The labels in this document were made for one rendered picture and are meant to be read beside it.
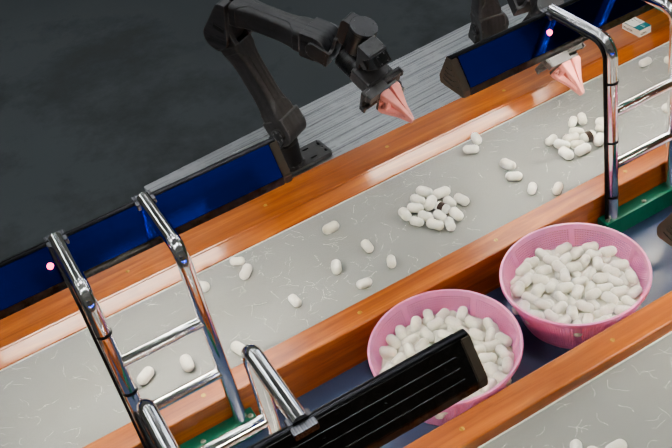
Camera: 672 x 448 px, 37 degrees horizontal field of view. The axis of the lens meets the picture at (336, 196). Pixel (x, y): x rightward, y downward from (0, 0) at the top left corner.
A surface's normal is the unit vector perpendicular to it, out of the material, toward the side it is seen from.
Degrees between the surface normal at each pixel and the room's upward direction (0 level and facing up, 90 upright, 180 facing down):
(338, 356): 90
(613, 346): 0
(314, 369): 90
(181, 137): 0
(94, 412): 0
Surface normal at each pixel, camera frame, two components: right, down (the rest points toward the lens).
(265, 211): -0.18, -0.77
